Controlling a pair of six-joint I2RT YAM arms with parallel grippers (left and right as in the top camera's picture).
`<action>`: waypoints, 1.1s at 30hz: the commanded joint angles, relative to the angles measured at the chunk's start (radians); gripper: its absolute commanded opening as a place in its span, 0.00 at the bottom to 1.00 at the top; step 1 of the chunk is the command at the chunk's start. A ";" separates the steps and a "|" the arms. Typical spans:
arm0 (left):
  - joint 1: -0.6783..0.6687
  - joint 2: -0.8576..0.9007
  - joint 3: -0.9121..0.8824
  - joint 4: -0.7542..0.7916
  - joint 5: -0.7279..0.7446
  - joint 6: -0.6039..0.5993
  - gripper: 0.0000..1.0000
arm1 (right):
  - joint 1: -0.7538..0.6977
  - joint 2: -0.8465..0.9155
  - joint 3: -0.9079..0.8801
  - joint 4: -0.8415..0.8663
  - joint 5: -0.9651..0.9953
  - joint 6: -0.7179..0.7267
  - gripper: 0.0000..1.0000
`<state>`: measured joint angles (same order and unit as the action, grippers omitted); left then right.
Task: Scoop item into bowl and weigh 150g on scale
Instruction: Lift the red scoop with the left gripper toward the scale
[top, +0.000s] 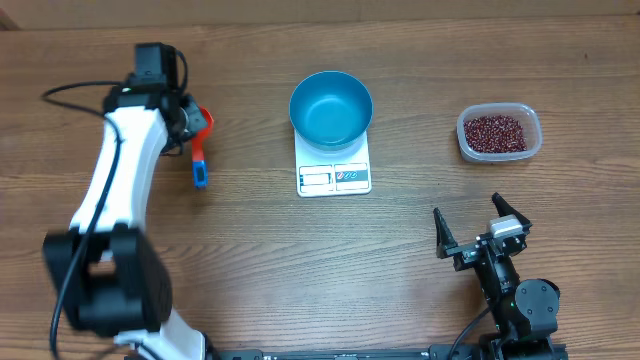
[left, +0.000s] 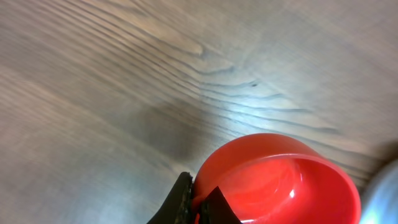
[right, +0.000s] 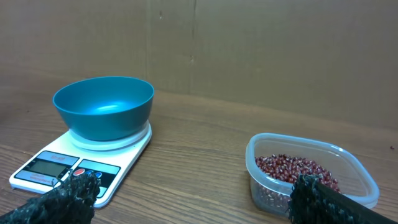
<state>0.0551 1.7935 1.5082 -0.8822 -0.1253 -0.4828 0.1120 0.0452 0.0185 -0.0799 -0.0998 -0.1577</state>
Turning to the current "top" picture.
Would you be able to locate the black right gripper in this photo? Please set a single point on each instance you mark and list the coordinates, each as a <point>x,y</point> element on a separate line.
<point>467,253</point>

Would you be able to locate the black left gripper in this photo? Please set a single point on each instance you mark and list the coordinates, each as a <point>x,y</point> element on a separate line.
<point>198,121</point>

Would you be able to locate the red measuring scoop blue handle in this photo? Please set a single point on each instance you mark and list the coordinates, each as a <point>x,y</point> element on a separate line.
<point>199,165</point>

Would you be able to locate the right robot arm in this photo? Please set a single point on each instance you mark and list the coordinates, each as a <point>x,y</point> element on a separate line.
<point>521,315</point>

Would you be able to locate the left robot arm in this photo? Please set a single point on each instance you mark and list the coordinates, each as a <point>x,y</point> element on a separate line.
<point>108,277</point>

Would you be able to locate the white digital kitchen scale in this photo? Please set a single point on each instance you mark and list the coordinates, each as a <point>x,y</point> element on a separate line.
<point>327,172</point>

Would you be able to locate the blue bowl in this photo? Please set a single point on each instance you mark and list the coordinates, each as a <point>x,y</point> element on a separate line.
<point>331,109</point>

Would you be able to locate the red beans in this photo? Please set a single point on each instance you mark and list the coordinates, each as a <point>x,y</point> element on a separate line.
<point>495,134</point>

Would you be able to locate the clear plastic container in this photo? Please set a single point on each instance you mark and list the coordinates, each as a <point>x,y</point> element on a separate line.
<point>527,117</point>

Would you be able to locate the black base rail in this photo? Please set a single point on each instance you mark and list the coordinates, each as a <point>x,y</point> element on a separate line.
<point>350,354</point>

